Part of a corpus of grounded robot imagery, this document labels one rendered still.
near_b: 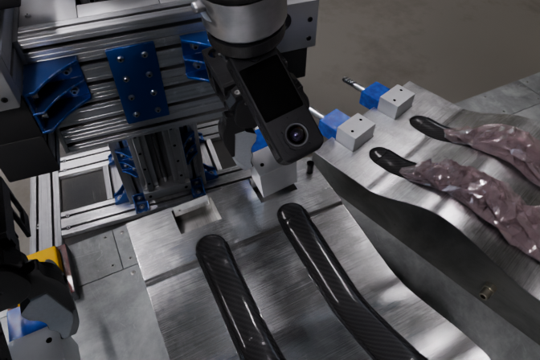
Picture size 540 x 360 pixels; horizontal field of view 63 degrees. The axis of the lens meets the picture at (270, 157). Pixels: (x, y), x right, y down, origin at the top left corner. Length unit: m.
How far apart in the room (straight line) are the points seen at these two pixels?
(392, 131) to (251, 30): 0.42
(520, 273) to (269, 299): 0.30
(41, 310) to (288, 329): 0.24
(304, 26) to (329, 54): 1.67
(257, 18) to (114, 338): 0.42
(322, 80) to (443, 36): 0.83
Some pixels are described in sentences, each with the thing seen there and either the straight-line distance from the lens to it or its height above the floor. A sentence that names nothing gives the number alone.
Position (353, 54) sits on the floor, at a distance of 2.47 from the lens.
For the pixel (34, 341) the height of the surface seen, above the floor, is 0.96.
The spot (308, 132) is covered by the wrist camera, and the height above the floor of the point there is 1.07.
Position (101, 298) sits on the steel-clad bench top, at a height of 0.80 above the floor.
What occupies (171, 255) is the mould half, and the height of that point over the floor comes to 0.89.
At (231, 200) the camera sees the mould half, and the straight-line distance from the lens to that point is 0.57.
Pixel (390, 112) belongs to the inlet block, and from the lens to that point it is 0.75.
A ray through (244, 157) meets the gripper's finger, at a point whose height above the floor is 0.97.
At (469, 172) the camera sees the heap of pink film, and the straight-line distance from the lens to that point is 0.62.
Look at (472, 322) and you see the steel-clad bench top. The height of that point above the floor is 0.80.
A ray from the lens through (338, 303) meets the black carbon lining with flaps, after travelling 0.51.
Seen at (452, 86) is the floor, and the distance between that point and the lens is 2.38.
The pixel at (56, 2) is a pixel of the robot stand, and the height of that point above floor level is 0.95.
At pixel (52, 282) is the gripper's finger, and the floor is 1.04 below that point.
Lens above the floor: 1.34
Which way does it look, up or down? 47 degrees down
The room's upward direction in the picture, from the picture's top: straight up
